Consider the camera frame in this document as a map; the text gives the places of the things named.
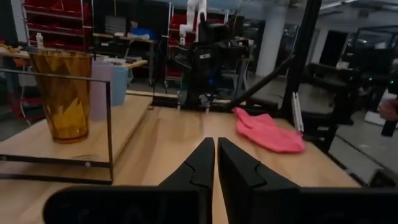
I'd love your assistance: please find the black metal rig frame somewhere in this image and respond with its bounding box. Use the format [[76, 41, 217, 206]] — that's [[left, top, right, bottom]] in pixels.
[[152, 0, 355, 156]]

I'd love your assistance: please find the white frame bracket strip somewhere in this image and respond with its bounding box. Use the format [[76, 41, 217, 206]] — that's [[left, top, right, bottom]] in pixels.
[[291, 92, 305, 133]]

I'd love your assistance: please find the blue plastic cup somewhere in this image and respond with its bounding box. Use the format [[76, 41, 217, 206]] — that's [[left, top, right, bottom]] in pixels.
[[111, 65, 129, 106]]

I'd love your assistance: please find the pink cloth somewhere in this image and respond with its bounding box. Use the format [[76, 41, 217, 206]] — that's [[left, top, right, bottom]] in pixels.
[[232, 107, 307, 154]]

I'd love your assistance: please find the white bottle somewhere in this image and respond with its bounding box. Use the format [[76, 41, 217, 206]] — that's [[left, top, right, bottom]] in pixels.
[[35, 32, 45, 50]]

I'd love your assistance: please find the blue storage bin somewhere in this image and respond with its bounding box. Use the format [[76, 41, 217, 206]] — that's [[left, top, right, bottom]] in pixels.
[[130, 27, 156, 40]]

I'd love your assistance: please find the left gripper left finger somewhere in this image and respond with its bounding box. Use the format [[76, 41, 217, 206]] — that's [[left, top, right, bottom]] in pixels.
[[158, 137, 215, 224]]

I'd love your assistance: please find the white round pillar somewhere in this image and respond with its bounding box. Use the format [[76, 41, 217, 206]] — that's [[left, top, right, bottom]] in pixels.
[[255, 4, 289, 78]]

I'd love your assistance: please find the amber faceted plastic cup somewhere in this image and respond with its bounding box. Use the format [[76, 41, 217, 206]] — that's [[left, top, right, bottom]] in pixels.
[[29, 49, 93, 144]]

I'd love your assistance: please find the wooden shelf black frame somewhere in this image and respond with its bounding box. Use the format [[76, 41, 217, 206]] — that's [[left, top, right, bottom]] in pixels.
[[0, 68, 155, 187]]

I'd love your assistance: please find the red bin storage rack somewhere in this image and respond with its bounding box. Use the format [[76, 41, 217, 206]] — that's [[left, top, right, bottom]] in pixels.
[[166, 2, 195, 82], [21, 0, 94, 52]]

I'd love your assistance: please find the black background table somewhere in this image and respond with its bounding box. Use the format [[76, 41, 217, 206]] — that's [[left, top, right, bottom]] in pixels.
[[303, 62, 398, 125]]

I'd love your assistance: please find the wooden background workbench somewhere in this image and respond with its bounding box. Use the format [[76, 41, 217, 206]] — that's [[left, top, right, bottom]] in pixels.
[[0, 46, 149, 70]]

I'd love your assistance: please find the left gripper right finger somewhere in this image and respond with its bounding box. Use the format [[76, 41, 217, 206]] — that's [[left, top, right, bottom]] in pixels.
[[217, 137, 301, 224]]

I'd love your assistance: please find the lavender plastic cup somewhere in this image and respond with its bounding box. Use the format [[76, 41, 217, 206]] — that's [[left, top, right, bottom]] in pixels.
[[90, 60, 114, 122]]

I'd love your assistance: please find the person's hand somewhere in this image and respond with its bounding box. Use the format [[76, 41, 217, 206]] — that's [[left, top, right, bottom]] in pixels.
[[377, 98, 398, 122]]

